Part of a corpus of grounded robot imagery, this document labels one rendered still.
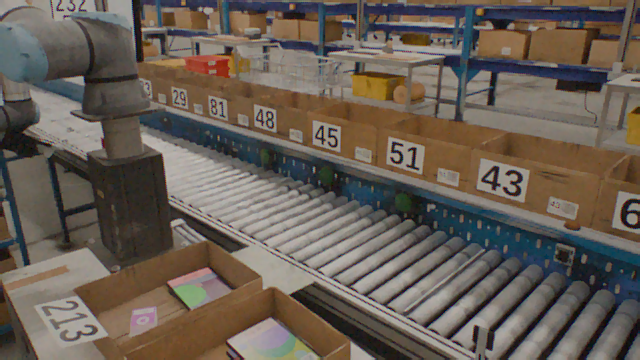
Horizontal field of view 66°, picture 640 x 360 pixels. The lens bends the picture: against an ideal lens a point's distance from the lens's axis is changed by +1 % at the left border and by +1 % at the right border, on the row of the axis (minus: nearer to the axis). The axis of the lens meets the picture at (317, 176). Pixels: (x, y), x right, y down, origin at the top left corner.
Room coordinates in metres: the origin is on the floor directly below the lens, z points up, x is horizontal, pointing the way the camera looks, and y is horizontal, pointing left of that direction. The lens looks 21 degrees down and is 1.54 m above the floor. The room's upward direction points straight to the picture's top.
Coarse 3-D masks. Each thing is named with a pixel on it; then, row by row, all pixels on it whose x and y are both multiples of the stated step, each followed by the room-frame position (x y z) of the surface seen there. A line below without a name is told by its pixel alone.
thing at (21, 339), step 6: (180, 234) 1.57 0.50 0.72; (6, 300) 1.24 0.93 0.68; (12, 312) 1.24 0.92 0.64; (12, 318) 1.23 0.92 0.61; (12, 324) 1.25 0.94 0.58; (18, 324) 1.11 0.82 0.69; (18, 330) 1.24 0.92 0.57; (18, 336) 1.24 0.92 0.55; (24, 336) 1.05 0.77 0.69; (18, 342) 1.23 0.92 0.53; (24, 342) 1.25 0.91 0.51; (24, 348) 1.24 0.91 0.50; (30, 348) 1.00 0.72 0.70; (24, 354) 1.24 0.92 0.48
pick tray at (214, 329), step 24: (216, 312) 0.94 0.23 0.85; (240, 312) 0.98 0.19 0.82; (264, 312) 1.03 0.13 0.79; (288, 312) 1.00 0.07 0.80; (312, 312) 0.94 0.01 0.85; (168, 336) 0.87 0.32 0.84; (192, 336) 0.90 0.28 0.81; (216, 336) 0.94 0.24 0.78; (312, 336) 0.93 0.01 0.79; (336, 336) 0.87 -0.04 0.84
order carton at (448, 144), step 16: (384, 128) 1.86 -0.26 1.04; (400, 128) 1.94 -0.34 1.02; (416, 128) 2.02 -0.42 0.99; (432, 128) 1.99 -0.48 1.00; (448, 128) 1.94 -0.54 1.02; (464, 128) 1.89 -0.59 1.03; (480, 128) 1.85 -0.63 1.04; (384, 144) 1.81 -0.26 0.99; (432, 144) 1.66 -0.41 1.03; (448, 144) 1.62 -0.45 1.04; (464, 144) 1.89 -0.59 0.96; (384, 160) 1.81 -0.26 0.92; (432, 160) 1.66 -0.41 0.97; (448, 160) 1.62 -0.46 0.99; (464, 160) 1.58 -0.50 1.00; (416, 176) 1.70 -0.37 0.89; (432, 176) 1.66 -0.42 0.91; (464, 176) 1.57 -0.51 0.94
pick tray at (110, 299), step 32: (160, 256) 1.19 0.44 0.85; (192, 256) 1.26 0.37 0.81; (224, 256) 1.22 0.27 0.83; (96, 288) 1.07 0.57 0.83; (128, 288) 1.13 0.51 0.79; (160, 288) 1.17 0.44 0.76; (256, 288) 1.07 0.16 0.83; (128, 320) 1.03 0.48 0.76; (160, 320) 1.03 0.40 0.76; (192, 320) 0.95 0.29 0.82
